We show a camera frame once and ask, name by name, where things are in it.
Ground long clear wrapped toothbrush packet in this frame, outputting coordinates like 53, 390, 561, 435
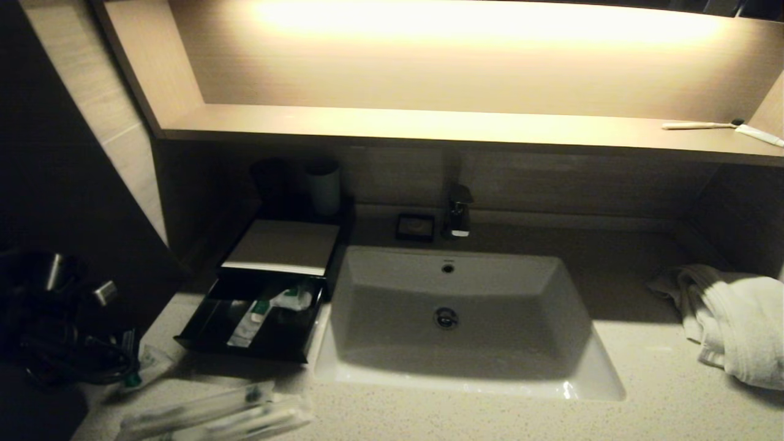
129, 395, 313, 441
122, 380, 279, 429

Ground white toothpaste tube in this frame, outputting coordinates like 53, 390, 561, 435
735, 124, 784, 148

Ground chrome faucet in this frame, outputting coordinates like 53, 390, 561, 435
445, 185, 474, 238

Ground white folded towel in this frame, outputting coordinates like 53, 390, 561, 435
646, 264, 784, 391

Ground small black soap dish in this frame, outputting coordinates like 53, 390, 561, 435
395, 212, 436, 243

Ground grey plastic cup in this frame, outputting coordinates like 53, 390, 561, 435
306, 159, 342, 217

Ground clear packet green leaf logo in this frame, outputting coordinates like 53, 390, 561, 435
272, 288, 313, 313

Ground black box drawer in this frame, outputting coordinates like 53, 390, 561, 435
174, 273, 326, 364

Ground white toothbrush dark head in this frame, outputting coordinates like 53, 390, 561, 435
661, 118, 745, 130

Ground toiletry packets inside drawer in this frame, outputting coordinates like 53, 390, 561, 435
227, 299, 274, 349

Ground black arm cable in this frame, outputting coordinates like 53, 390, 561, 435
18, 334, 138, 388

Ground dark plastic cup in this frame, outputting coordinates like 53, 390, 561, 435
251, 159, 295, 206

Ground white ceramic sink basin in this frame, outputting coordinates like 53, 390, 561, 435
314, 245, 627, 402

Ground black amenity box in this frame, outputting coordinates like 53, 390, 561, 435
220, 195, 357, 301

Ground lit wooden wall shelf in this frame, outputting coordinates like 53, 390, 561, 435
89, 0, 784, 168

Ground clear sachet green label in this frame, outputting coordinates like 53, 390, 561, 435
119, 343, 179, 394

